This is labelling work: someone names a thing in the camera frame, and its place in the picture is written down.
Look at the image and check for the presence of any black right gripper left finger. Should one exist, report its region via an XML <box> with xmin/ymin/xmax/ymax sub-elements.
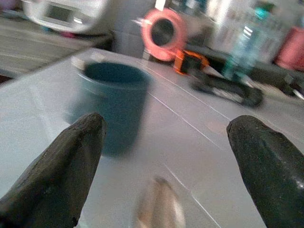
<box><xmin>0</xmin><ymin>112</ymin><xmax>107</xmax><ymax>228</ymax></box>

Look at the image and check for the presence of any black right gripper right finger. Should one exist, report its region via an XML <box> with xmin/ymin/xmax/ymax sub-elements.
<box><xmin>226</xmin><ymin>114</ymin><xmax>304</xmax><ymax>228</ymax></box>

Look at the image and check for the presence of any dark teal cup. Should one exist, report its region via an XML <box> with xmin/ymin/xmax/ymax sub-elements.
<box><xmin>64</xmin><ymin>61</ymin><xmax>152</xmax><ymax>159</ymax></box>

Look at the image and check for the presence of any pink container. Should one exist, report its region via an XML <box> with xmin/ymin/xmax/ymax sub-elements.
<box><xmin>273</xmin><ymin>26</ymin><xmax>304</xmax><ymax>72</ymax></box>

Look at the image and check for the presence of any clear plastic water bottle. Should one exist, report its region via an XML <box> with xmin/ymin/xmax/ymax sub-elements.
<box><xmin>223</xmin><ymin>2</ymin><xmax>274</xmax><ymax>80</ymax></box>

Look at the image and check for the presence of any orange and black device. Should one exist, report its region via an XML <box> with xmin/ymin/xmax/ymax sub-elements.
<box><xmin>173</xmin><ymin>49</ymin><xmax>211</xmax><ymax>76</ymax></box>

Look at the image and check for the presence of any white appliance with display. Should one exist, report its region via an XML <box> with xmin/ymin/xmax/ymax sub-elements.
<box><xmin>21</xmin><ymin>0</ymin><xmax>109</xmax><ymax>34</ymax></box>

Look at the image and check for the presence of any pink round fan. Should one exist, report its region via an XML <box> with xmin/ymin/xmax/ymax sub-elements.
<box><xmin>140</xmin><ymin>9</ymin><xmax>187</xmax><ymax>63</ymax></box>

